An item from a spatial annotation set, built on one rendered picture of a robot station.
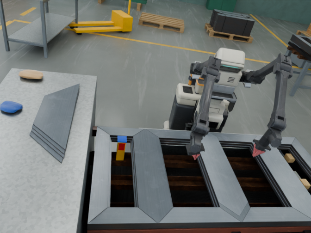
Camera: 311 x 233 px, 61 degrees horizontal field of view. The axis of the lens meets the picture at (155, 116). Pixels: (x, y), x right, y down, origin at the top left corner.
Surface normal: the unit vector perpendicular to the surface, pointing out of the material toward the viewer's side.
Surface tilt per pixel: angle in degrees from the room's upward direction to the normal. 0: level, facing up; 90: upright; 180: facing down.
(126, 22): 90
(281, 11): 90
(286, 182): 0
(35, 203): 0
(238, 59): 42
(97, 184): 0
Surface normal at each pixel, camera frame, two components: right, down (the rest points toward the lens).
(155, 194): 0.17, -0.81
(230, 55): 0.11, -0.22
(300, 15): -0.01, 0.57
